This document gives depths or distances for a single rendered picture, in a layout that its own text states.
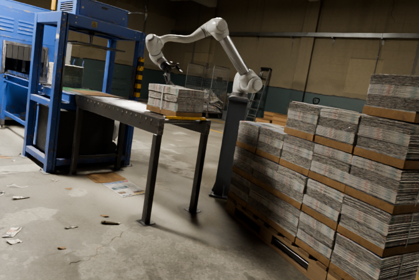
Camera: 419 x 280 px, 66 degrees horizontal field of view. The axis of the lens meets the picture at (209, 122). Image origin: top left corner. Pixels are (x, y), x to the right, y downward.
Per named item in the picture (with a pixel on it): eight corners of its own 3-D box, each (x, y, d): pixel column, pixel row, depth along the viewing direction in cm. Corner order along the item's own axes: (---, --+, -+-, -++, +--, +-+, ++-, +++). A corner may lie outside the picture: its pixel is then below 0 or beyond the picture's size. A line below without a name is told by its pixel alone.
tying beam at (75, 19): (144, 42, 369) (146, 33, 367) (61, 21, 299) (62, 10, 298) (113, 40, 413) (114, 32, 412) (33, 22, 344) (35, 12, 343)
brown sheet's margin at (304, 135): (320, 135, 252) (322, 130, 251) (351, 144, 227) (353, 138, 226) (282, 132, 234) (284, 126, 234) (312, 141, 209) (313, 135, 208)
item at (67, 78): (81, 88, 400) (84, 67, 397) (57, 86, 378) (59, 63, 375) (68, 85, 425) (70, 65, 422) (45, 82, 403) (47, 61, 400)
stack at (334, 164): (258, 207, 312) (274, 123, 302) (365, 280, 210) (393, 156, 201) (224, 210, 293) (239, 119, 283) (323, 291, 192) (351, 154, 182)
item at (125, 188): (149, 193, 307) (149, 191, 307) (123, 197, 286) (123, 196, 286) (127, 181, 331) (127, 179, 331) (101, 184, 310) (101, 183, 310)
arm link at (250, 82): (256, 85, 316) (269, 86, 296) (244, 95, 313) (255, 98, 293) (215, 15, 288) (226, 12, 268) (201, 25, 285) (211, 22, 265)
